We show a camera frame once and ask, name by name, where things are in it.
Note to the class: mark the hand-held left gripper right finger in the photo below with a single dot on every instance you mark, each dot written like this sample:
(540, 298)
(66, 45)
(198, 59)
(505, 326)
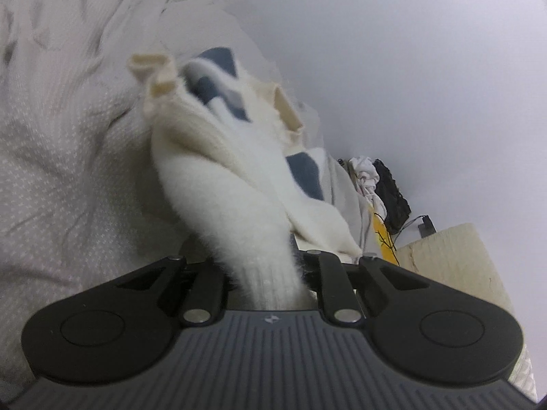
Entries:
(331, 282)

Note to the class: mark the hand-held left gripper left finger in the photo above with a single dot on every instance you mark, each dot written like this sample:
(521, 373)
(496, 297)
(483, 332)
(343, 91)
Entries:
(210, 290)

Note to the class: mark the white fuzzy blue-striped sweater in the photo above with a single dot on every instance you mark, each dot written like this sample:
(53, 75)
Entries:
(239, 188)

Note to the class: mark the cream bedside cabinet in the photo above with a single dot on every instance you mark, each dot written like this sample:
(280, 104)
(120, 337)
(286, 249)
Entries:
(453, 260)

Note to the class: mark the white crumpled cloth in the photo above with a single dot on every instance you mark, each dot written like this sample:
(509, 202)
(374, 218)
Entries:
(365, 177)

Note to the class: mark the beige dotted bed blanket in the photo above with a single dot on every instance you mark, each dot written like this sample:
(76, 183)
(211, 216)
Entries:
(64, 158)

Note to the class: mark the black lace cloth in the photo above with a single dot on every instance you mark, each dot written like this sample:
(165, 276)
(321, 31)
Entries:
(391, 196)

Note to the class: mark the black power adapter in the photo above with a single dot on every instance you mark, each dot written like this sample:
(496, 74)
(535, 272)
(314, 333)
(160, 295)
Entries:
(426, 225)

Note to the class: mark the yellow cloth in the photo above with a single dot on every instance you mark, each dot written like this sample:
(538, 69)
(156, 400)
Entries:
(381, 235)

